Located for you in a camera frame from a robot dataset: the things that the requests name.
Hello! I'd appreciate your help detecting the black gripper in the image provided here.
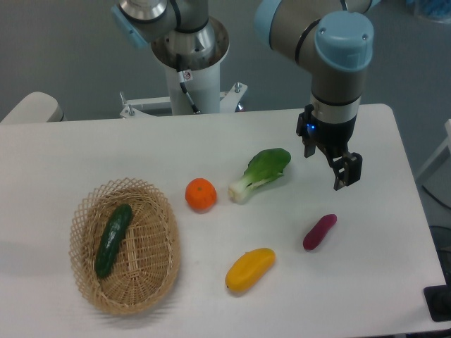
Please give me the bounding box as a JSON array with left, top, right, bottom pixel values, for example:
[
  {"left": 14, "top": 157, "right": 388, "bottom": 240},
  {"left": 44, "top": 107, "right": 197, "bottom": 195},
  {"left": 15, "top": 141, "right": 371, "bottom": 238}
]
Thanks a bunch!
[{"left": 296, "top": 104, "right": 363, "bottom": 191}]

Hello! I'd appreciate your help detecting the green cucumber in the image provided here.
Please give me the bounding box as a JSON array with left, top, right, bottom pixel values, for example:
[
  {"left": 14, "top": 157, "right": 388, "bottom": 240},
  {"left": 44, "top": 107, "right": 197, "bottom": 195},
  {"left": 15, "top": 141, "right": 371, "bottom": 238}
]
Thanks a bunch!
[{"left": 94, "top": 204, "right": 132, "bottom": 279}]

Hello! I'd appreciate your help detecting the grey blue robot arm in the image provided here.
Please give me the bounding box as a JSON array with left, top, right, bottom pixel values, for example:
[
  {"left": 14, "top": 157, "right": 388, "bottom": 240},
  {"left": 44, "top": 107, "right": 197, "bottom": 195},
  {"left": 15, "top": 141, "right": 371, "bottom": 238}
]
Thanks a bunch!
[{"left": 111, "top": 1, "right": 374, "bottom": 189}]

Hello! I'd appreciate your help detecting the woven wicker basket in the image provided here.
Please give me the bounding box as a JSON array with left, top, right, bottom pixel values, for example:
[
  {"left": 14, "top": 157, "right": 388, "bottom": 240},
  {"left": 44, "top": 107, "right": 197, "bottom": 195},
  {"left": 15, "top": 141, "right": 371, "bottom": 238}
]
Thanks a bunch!
[{"left": 69, "top": 178, "right": 180, "bottom": 315}]

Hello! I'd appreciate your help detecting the green bok choy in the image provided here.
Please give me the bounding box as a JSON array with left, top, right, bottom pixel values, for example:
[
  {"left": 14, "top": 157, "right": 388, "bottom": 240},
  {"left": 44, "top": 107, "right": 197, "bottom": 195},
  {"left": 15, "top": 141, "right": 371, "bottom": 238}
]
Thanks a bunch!
[{"left": 228, "top": 148, "right": 291, "bottom": 203}]

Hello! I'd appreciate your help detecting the purple sweet potato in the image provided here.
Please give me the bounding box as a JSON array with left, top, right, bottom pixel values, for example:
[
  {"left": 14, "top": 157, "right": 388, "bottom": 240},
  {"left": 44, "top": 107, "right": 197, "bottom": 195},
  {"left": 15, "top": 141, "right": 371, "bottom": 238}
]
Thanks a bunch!
[{"left": 302, "top": 214, "right": 338, "bottom": 251}]

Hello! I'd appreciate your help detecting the white furniture at right edge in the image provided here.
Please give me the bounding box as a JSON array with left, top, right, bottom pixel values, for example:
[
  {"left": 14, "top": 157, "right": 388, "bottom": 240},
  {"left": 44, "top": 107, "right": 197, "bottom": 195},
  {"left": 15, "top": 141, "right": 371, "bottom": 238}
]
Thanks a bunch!
[{"left": 414, "top": 119, "right": 450, "bottom": 184}]

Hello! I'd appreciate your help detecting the orange tangerine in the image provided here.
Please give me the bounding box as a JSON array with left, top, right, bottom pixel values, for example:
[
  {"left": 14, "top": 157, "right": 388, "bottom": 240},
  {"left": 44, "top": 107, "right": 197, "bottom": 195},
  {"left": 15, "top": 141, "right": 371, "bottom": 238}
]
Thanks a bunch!
[{"left": 185, "top": 178, "right": 217, "bottom": 211}]

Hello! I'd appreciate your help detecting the yellow mango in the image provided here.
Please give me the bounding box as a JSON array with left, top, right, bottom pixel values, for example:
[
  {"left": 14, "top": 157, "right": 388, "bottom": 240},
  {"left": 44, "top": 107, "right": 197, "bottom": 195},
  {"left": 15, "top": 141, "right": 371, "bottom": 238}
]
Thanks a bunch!
[{"left": 225, "top": 248, "right": 276, "bottom": 293}]

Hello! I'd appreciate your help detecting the black box at table edge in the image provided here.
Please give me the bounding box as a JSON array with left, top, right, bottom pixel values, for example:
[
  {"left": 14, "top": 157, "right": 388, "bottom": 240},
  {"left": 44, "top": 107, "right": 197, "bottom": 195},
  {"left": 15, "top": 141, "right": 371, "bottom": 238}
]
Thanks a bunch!
[{"left": 424, "top": 285, "right": 450, "bottom": 323}]

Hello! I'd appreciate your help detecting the white chair armrest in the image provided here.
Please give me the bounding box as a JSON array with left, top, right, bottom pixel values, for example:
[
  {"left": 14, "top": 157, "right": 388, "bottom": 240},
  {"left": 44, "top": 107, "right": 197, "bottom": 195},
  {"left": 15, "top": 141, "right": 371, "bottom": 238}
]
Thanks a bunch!
[{"left": 1, "top": 92, "right": 67, "bottom": 125}]

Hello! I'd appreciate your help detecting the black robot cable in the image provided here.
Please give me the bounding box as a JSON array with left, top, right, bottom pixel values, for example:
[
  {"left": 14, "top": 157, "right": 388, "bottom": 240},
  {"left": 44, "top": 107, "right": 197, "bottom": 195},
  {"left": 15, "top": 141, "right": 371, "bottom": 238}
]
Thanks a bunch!
[{"left": 175, "top": 53, "right": 201, "bottom": 115}]

